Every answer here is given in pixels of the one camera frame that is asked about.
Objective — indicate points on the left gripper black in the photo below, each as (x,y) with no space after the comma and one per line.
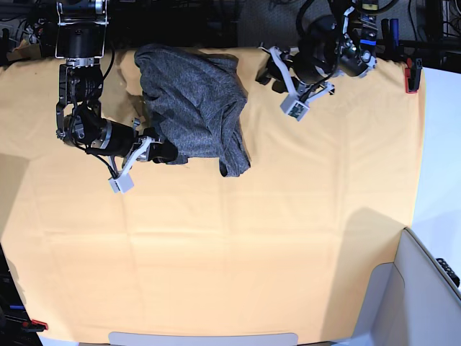
(309,67)

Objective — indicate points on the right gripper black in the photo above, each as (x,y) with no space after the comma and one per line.
(120,140)

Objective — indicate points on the grey long-sleeve T-shirt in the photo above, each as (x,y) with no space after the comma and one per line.
(195,101)

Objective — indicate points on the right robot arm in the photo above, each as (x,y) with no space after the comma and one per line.
(81,38)

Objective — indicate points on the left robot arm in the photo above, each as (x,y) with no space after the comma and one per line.
(342,42)

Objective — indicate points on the black round stool base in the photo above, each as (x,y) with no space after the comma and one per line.
(322,31)

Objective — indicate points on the red black clamp right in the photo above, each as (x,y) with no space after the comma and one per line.
(413,75)

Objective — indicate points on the red black clamp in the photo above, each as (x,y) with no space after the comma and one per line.
(34,326)
(413,75)

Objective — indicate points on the yellow table cloth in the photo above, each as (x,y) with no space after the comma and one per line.
(289,246)

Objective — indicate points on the white tray edge bottom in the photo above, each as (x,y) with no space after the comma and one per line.
(119,338)

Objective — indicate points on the red black clamp left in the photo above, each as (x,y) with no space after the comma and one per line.
(34,326)

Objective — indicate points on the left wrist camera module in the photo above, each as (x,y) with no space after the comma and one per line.
(293,107)

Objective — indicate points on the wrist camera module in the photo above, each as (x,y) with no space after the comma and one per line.
(293,107)
(121,184)

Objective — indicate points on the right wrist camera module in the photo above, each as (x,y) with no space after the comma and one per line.
(121,184)

